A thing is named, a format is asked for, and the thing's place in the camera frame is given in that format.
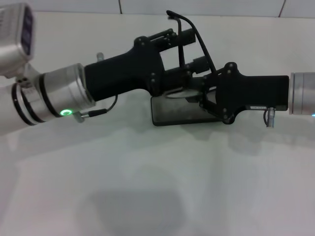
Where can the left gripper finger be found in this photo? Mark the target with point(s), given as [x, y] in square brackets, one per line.
[200, 65]

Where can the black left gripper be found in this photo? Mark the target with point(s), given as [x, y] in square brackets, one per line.
[118, 73]

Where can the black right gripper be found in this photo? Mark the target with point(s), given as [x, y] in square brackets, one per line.
[258, 91]

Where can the black glasses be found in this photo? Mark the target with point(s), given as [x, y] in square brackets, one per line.
[169, 13]

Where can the black glasses case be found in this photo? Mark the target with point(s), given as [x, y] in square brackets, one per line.
[172, 115]

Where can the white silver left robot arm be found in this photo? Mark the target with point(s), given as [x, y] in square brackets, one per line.
[61, 91]

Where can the right gripper silver connector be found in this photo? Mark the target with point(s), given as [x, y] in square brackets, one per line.
[271, 118]

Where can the gripper silver connector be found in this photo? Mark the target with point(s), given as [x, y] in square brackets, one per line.
[100, 57]
[271, 118]

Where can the left gripper silver connector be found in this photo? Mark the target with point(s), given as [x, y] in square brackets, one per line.
[100, 57]

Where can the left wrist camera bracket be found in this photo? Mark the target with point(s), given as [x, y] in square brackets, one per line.
[27, 76]

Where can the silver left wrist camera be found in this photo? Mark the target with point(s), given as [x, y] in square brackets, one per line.
[12, 37]

